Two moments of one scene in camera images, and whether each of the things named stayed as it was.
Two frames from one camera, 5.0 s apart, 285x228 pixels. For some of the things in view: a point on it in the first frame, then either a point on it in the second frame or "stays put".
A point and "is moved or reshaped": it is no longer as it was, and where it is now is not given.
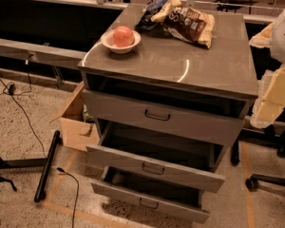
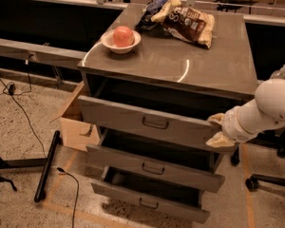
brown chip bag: (185, 22) stays put
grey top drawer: (197, 110) is moved or reshaped
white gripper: (283, 38) → (234, 126)
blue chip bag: (145, 22) stays put
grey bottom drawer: (153, 193) stays put
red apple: (123, 36) stays put
